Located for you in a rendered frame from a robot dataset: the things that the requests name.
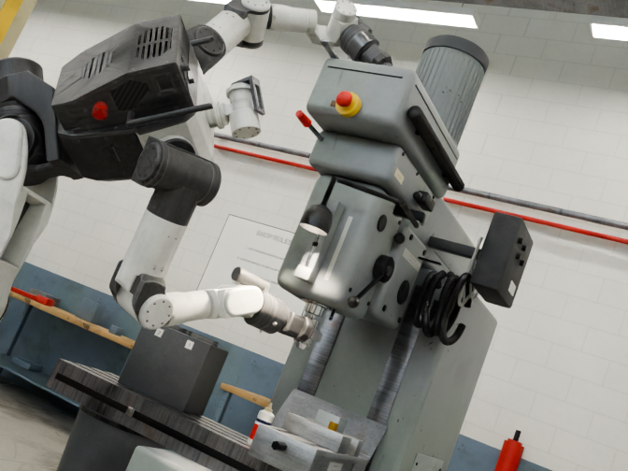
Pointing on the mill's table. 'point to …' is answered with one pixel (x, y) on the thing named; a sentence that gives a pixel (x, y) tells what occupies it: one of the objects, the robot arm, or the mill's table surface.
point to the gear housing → (369, 165)
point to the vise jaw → (335, 441)
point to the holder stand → (174, 367)
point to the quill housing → (344, 249)
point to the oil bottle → (262, 421)
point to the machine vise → (304, 452)
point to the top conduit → (435, 147)
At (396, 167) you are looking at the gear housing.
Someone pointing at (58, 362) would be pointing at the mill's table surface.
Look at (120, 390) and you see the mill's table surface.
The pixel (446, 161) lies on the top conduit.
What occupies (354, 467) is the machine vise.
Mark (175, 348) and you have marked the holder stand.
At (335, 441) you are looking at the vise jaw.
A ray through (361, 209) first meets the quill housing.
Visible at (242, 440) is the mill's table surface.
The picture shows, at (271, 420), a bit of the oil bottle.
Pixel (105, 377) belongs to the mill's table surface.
